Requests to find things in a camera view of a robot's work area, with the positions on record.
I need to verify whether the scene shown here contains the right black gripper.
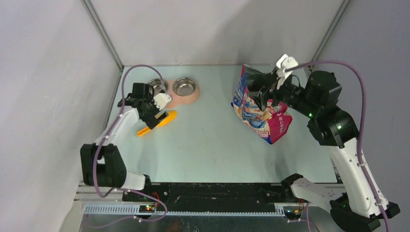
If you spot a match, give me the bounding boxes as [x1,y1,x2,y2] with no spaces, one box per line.
[245,71,317,116]

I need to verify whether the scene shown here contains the yellow plastic scoop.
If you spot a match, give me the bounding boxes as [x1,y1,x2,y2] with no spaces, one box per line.
[136,110,177,137]

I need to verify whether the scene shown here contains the colourful cat food bag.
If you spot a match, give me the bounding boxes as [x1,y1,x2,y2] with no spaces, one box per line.
[231,64,293,145]

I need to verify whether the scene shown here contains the pink double pet bowl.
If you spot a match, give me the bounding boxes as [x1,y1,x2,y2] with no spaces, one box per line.
[147,77,200,108]

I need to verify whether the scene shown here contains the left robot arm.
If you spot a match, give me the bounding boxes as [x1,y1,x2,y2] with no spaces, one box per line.
[80,83,172,201]

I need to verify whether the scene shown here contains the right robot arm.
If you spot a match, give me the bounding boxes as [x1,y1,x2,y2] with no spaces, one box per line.
[244,69,400,232]

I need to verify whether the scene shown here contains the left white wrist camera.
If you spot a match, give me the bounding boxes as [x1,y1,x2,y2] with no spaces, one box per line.
[153,92,173,110]

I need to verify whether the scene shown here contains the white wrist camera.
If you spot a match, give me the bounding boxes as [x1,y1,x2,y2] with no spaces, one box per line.
[276,54,299,90]
[153,92,173,110]

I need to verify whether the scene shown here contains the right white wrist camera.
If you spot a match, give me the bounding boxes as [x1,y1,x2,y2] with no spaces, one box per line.
[276,54,299,90]

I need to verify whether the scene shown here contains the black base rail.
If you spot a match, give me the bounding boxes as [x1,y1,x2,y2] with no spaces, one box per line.
[142,182,306,213]

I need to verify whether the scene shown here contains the white cable duct strip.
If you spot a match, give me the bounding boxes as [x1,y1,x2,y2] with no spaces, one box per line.
[82,204,286,217]

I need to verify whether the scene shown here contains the right aluminium frame post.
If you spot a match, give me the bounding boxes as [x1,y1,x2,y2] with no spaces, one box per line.
[311,0,351,61]

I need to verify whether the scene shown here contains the aluminium frame post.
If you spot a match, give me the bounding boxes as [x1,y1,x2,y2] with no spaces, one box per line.
[80,0,125,71]
[311,0,351,61]

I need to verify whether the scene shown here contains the left aluminium frame post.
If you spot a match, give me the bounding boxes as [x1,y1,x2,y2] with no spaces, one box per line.
[80,0,125,71]

